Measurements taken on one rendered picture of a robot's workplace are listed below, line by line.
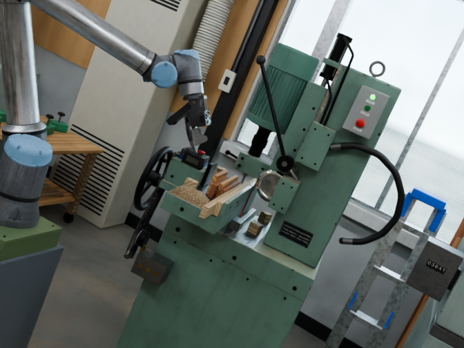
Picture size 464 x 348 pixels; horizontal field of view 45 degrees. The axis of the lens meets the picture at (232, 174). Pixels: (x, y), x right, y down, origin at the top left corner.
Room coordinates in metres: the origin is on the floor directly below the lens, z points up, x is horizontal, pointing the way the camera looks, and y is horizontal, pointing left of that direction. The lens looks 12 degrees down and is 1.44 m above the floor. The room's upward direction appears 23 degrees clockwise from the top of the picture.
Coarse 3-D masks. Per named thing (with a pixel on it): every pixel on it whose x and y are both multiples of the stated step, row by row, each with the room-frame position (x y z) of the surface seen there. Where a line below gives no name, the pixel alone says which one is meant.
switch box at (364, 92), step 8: (360, 88) 1.97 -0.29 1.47; (368, 88) 1.96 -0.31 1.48; (360, 96) 1.96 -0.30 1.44; (368, 96) 1.96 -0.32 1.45; (376, 96) 1.96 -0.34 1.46; (384, 96) 1.95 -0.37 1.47; (360, 104) 1.96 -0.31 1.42; (368, 104) 1.96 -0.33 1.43; (376, 104) 1.95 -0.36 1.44; (384, 104) 1.95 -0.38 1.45; (352, 112) 1.96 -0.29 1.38; (368, 112) 1.96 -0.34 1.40; (376, 112) 1.95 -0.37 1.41; (352, 120) 1.96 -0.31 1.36; (368, 120) 1.95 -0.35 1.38; (376, 120) 1.95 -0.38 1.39; (352, 128) 1.96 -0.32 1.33; (360, 128) 1.96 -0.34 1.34; (368, 128) 1.95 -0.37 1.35; (368, 136) 1.95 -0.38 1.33
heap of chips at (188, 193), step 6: (180, 186) 1.87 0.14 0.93; (186, 186) 1.87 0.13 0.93; (174, 192) 1.85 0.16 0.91; (180, 192) 1.84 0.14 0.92; (186, 192) 1.84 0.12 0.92; (192, 192) 1.85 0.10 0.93; (198, 192) 1.86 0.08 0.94; (186, 198) 1.83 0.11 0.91; (192, 198) 1.83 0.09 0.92; (198, 198) 1.83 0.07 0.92; (204, 198) 1.85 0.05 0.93; (198, 204) 1.83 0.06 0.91; (204, 204) 1.83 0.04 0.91
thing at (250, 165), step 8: (240, 152) 2.16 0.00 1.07; (240, 160) 2.15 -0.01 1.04; (248, 160) 2.15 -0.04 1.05; (256, 160) 2.14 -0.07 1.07; (264, 160) 2.19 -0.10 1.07; (240, 168) 2.15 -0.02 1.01; (248, 168) 2.15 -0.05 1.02; (256, 168) 2.14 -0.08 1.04; (264, 168) 2.14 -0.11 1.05; (256, 176) 2.14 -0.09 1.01
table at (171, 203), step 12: (168, 192) 1.84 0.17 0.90; (204, 192) 2.02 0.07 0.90; (168, 204) 1.83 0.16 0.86; (180, 204) 1.82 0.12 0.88; (192, 204) 1.82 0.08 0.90; (240, 204) 2.08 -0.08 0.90; (180, 216) 1.82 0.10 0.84; (192, 216) 1.81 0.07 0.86; (216, 216) 1.80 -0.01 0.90; (228, 216) 1.91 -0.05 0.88; (204, 228) 1.80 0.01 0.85; (216, 228) 1.80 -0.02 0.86
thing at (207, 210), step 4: (240, 184) 2.20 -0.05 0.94; (232, 188) 2.08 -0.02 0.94; (228, 192) 2.01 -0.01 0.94; (220, 196) 1.91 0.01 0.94; (224, 196) 1.93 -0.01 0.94; (212, 200) 1.82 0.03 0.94; (216, 200) 1.84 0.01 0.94; (208, 204) 1.75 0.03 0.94; (212, 204) 1.77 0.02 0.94; (204, 208) 1.72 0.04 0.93; (208, 208) 1.72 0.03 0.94; (212, 208) 1.77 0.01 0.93; (200, 212) 1.72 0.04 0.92; (204, 212) 1.72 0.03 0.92; (208, 212) 1.73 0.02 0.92; (212, 212) 1.80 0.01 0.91; (200, 216) 1.72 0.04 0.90; (204, 216) 1.72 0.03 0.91; (208, 216) 1.76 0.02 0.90
